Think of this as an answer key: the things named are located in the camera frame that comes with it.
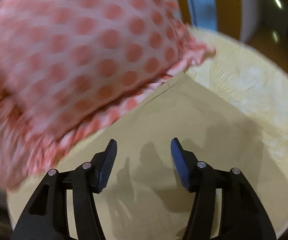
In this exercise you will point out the beige khaki pants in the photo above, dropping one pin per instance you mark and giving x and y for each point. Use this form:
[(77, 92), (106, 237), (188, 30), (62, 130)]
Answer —
[(144, 198)]

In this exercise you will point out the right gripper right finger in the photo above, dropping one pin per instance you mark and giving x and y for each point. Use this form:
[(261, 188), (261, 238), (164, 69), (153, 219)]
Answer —
[(242, 215)]

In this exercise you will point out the blue window pane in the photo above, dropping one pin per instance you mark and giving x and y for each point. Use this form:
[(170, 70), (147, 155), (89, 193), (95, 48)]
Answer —
[(203, 13)]

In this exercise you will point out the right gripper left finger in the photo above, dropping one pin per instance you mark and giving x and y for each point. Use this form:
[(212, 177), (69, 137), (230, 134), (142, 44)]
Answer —
[(45, 215)]

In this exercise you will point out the pink polka dot pillow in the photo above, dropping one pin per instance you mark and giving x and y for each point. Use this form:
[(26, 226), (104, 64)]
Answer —
[(69, 68)]

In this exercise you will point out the yellow patterned bedsheet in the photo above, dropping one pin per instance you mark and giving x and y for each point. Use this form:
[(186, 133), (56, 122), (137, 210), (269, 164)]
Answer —
[(256, 86)]

